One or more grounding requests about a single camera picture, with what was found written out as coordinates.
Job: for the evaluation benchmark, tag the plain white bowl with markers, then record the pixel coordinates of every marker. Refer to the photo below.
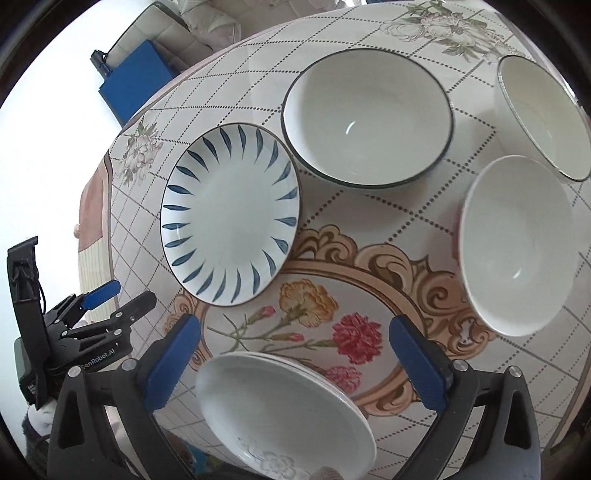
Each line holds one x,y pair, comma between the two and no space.
517,240

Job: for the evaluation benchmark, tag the brown and beige cloth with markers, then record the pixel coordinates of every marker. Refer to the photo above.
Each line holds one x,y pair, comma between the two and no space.
94,217

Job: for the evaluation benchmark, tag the black-rimmed white bowl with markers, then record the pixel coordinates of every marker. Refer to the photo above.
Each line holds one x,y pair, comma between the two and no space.
364,115

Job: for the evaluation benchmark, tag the blue cushion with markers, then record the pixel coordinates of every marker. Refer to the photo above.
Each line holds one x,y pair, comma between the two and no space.
138,83

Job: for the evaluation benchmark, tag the white floral plate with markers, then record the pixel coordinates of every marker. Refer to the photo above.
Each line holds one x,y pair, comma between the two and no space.
277,410
325,374

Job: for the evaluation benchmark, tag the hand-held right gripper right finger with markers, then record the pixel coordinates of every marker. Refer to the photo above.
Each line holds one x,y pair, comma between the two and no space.
418,369

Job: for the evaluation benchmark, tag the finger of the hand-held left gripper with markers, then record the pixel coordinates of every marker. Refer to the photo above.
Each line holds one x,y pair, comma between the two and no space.
101,291
138,304

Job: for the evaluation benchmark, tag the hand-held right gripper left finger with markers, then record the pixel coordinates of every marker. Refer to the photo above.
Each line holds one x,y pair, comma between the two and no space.
171,367

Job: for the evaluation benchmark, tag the grey-rimmed white bowl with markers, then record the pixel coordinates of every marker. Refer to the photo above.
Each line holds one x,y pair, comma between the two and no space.
540,115

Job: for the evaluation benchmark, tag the white pillow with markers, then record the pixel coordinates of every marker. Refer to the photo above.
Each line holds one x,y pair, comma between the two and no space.
212,23

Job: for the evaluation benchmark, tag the blue striped white plate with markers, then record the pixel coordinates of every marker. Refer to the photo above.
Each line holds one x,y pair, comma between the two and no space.
231,212

